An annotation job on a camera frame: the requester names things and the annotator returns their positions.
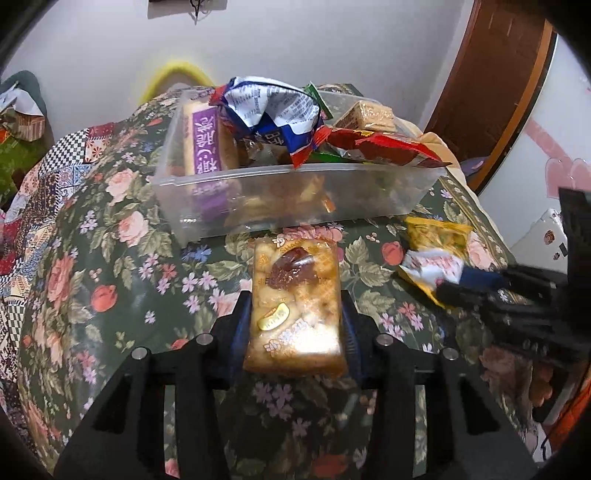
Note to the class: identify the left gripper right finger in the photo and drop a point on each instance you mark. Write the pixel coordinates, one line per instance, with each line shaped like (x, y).
(468, 434)

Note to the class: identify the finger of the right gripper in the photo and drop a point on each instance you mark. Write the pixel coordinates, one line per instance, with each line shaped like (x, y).
(476, 288)

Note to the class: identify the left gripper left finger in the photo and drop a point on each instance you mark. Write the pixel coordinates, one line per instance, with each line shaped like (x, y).
(121, 435)

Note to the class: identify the yellow white snack packet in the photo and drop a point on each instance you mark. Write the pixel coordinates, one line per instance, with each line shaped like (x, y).
(437, 253)

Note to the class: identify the nut and date cake pack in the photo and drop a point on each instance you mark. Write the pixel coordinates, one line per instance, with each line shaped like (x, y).
(296, 321)

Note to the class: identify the red snack bag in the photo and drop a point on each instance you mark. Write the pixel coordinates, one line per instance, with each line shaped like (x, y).
(370, 147)

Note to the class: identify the blue white snack bag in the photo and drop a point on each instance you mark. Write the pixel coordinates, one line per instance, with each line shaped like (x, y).
(270, 112)

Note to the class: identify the green snack packet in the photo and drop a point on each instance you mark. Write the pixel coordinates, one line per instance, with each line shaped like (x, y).
(313, 91)

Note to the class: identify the purple cake bar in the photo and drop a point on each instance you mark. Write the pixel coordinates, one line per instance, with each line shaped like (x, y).
(208, 148)

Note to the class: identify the right hand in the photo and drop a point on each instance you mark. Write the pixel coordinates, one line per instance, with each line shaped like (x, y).
(540, 388)

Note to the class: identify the floral green bed cover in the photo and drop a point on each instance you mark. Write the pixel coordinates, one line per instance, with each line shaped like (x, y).
(113, 277)

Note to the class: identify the brown wooden door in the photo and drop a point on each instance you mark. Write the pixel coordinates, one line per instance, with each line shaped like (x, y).
(494, 83)

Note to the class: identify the clear plastic storage box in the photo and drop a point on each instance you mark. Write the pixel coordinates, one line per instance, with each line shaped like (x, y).
(266, 192)

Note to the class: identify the patchwork quilt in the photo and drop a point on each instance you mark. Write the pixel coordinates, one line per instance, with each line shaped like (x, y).
(28, 226)

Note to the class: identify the pile of clothes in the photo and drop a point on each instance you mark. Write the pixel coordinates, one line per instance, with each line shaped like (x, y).
(23, 124)

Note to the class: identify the yellow foam hoop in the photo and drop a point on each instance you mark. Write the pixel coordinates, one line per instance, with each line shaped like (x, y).
(171, 73)

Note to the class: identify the small black wall monitor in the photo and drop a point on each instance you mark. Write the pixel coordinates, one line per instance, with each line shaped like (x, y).
(194, 8)

